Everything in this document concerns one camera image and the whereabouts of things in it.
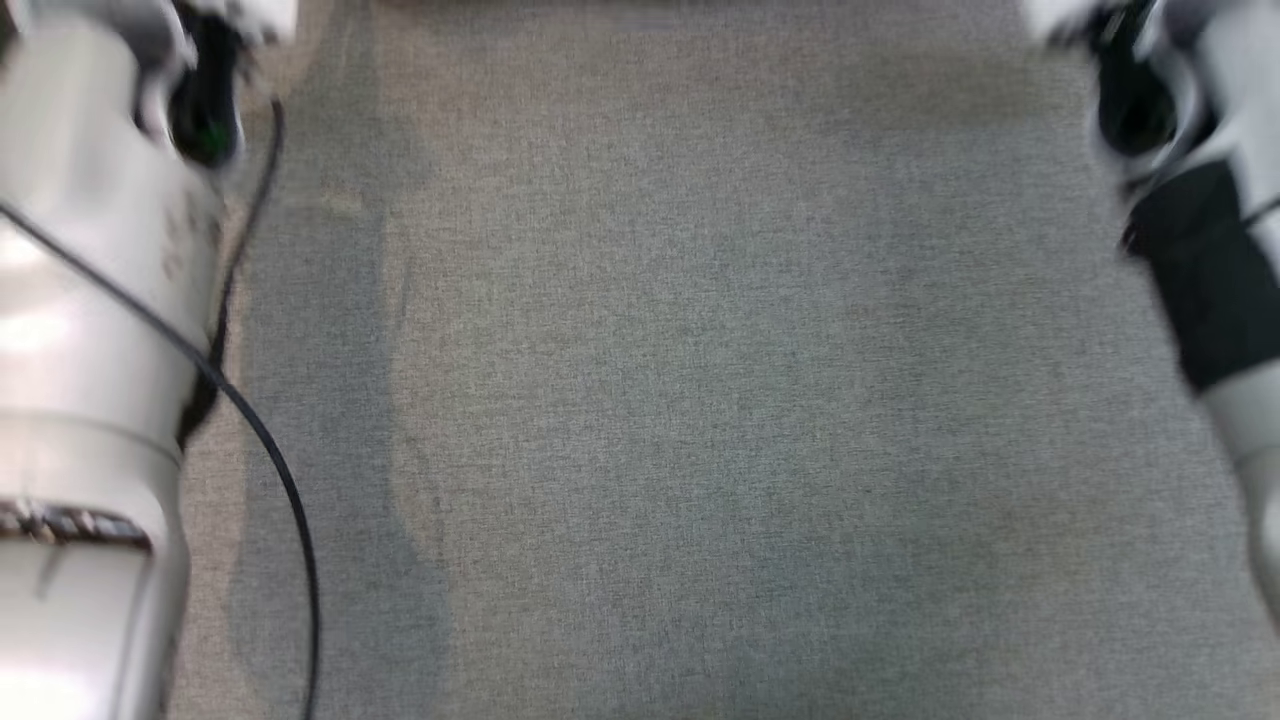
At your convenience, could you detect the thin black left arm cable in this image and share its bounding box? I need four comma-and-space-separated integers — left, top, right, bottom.
180, 95, 286, 446
0, 200, 321, 720

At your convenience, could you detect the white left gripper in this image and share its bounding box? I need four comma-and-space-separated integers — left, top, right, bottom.
185, 0, 299, 46

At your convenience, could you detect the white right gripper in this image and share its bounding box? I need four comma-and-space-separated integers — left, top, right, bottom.
1020, 0, 1111, 46

